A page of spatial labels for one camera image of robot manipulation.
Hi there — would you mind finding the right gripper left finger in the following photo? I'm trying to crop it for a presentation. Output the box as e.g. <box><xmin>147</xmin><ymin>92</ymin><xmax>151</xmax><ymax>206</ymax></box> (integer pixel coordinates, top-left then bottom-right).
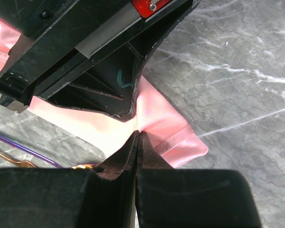
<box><xmin>0</xmin><ymin>132</ymin><xmax>139</xmax><ymax>228</ymax></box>

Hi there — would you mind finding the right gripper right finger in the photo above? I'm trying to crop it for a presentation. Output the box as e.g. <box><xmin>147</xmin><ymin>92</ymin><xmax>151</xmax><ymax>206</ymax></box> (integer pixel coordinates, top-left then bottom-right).
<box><xmin>135</xmin><ymin>132</ymin><xmax>261</xmax><ymax>228</ymax></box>

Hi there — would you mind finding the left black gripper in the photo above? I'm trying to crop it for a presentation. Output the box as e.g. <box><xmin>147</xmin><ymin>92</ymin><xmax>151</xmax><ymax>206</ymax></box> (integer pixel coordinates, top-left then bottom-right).
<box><xmin>0</xmin><ymin>0</ymin><xmax>199</xmax><ymax>122</ymax></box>

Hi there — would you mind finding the gold spoon with purple handle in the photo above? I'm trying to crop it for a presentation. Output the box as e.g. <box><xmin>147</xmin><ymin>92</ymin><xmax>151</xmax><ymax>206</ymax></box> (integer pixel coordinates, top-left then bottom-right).
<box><xmin>0</xmin><ymin>126</ymin><xmax>95</xmax><ymax>171</ymax></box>

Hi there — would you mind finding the pink satin napkin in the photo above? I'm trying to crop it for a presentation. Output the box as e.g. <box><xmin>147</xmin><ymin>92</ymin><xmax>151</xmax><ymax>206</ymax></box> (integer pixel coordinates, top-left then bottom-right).
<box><xmin>0</xmin><ymin>11</ymin><xmax>209</xmax><ymax>170</ymax></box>

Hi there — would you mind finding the rose gold fork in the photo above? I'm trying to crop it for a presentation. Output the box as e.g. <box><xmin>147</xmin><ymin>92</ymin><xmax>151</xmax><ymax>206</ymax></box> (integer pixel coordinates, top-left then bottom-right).
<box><xmin>0</xmin><ymin>152</ymin><xmax>38</xmax><ymax>168</ymax></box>

